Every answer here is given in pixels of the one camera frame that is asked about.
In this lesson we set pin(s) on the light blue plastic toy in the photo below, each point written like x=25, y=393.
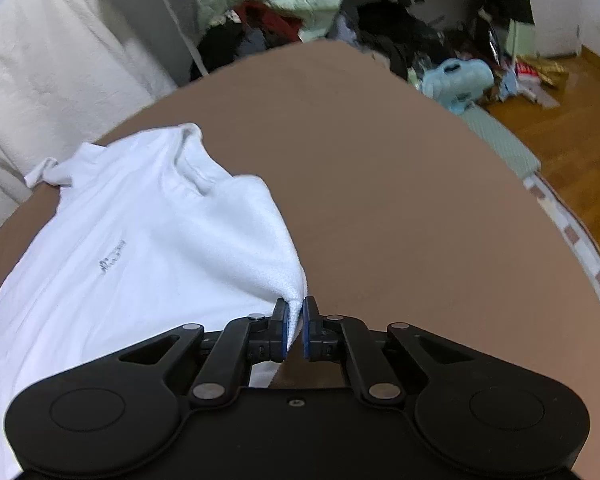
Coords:
x=455, y=84

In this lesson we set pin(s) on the green striped mat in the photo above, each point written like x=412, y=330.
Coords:
x=502, y=141

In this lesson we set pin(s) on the white t-shirt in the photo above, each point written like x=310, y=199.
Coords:
x=150, y=233

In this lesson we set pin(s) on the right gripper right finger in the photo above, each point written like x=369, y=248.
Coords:
x=350, y=344

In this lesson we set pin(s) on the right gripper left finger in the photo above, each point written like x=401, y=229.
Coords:
x=230, y=355

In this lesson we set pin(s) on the dark clothes pile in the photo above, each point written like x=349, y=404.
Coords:
x=410, y=34

